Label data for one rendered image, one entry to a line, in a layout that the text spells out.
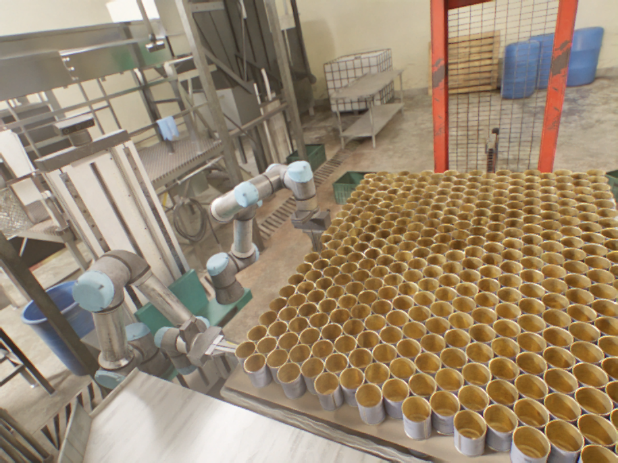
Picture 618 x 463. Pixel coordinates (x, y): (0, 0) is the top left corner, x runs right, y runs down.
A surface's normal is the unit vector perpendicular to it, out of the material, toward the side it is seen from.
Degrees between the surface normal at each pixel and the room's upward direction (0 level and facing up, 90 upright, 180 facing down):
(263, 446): 0
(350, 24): 90
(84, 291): 83
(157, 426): 0
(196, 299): 90
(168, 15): 90
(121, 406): 0
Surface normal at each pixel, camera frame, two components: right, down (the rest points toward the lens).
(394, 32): -0.43, 0.53
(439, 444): -0.20, -0.82
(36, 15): 0.88, 0.08
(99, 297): -0.07, 0.42
